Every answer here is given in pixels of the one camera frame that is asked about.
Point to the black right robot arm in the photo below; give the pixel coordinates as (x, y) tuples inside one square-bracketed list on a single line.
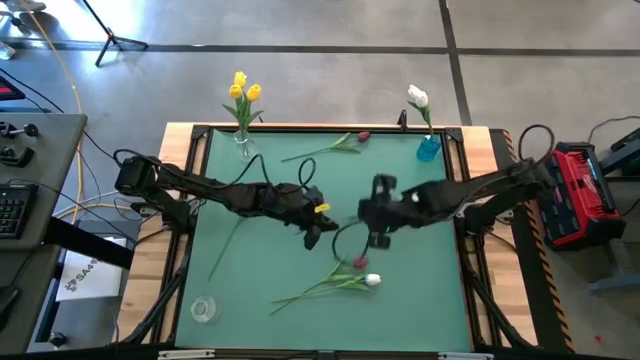
[(475, 190)]

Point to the black keyboard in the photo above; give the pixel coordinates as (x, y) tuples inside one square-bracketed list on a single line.
[(15, 210)]

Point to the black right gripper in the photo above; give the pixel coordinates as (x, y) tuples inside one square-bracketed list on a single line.
[(395, 210)]

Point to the black desk clamp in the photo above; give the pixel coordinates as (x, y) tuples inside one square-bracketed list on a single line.
[(15, 157)]

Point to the grey desk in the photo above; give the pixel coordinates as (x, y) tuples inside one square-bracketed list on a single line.
[(55, 150)]

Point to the small black knob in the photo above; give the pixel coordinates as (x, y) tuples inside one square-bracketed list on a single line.
[(57, 340)]

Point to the dark screen with red glow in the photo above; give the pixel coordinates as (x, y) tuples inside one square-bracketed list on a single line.
[(7, 92)]

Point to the white printed paper sign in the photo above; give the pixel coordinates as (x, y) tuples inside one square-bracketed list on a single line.
[(95, 280)]

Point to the black metal table frame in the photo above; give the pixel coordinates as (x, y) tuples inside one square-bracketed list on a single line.
[(380, 129)]

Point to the tall clear glass vase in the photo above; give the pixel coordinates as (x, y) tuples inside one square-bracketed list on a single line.
[(246, 148)]

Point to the white label plate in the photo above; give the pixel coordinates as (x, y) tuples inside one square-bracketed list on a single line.
[(185, 354), (465, 356)]

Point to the red artificial tulip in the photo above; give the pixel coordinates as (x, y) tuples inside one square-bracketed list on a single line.
[(363, 136), (361, 261), (227, 245)]

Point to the black knobbed lever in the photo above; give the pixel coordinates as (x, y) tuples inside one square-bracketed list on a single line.
[(20, 131)]

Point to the blue glass vase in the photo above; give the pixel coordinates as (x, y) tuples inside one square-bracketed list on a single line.
[(428, 149)]

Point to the small black clamp post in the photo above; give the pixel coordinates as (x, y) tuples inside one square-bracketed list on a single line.
[(402, 120)]

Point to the yellow tape tag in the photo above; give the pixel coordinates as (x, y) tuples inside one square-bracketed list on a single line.
[(322, 207)]

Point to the black yellow hazard strip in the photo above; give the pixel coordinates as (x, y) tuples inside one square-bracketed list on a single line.
[(547, 300)]

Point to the red and black tool case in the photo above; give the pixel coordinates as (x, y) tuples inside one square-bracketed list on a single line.
[(580, 200)]

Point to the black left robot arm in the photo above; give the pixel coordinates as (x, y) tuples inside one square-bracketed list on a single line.
[(200, 187)]

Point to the black tripod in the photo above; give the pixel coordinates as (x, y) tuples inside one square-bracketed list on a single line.
[(111, 39)]

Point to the wooden table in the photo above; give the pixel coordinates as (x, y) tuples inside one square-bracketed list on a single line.
[(145, 280)]

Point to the dark equipment box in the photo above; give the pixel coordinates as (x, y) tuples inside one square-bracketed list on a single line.
[(627, 150)]

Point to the green table mat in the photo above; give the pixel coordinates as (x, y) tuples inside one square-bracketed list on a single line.
[(260, 250)]

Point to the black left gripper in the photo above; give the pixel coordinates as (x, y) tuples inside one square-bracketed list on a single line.
[(300, 205)]

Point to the round clear glass vase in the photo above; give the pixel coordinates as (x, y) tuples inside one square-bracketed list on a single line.
[(205, 309)]

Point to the black desk bar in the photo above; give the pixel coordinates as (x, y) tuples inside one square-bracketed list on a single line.
[(95, 247)]

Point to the blue-grey stand base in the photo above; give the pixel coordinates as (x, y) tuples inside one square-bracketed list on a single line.
[(622, 277)]

